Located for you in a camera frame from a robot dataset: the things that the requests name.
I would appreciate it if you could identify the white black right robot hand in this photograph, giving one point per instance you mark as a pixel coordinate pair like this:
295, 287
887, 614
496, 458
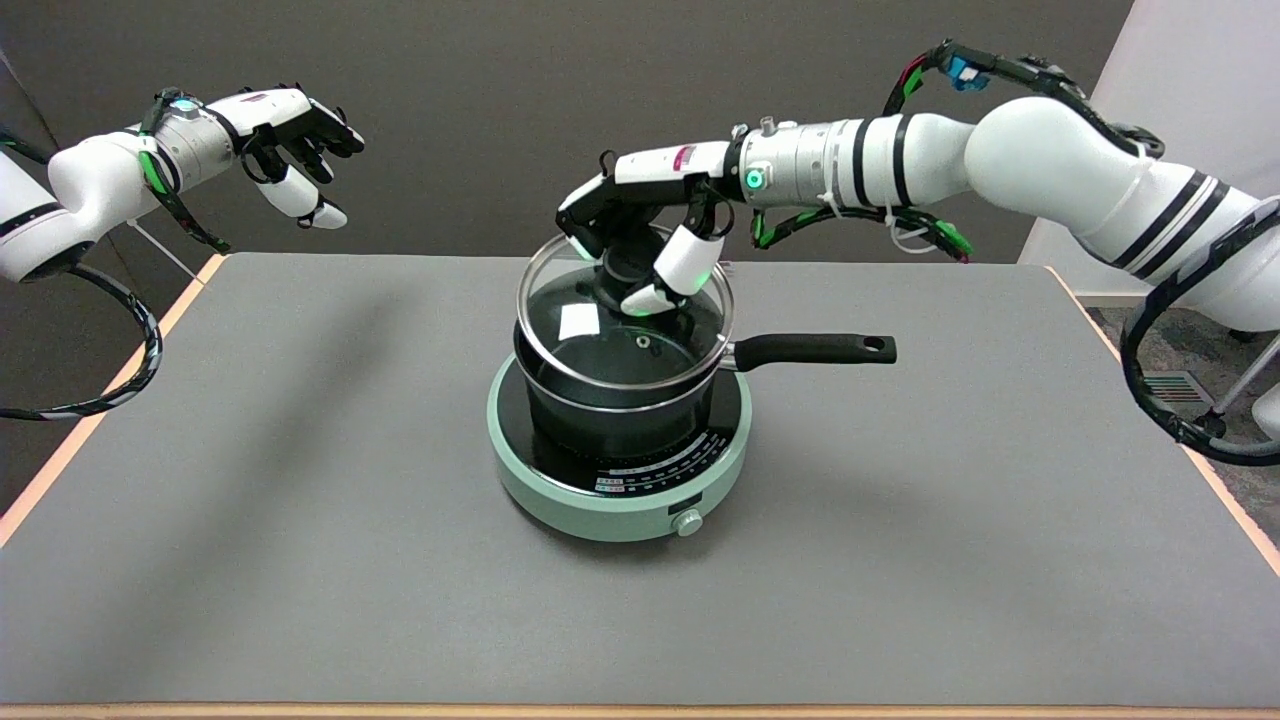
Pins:
665, 162

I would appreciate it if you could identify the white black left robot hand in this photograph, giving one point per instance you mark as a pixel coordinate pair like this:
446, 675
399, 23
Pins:
270, 105

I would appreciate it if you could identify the glass pot lid black knob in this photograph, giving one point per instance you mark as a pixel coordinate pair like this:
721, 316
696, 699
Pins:
550, 290

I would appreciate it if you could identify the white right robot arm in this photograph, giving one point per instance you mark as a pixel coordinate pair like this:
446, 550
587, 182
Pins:
1040, 150

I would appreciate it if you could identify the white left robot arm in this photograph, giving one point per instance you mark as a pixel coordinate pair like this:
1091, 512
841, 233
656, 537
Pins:
90, 180

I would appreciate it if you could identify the thin white rod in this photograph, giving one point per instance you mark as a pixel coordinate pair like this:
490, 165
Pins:
160, 250

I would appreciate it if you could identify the mint green induction cooker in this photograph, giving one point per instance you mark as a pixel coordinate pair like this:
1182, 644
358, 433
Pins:
600, 510

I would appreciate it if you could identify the floor vent grille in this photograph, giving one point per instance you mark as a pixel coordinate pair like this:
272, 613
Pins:
1180, 388

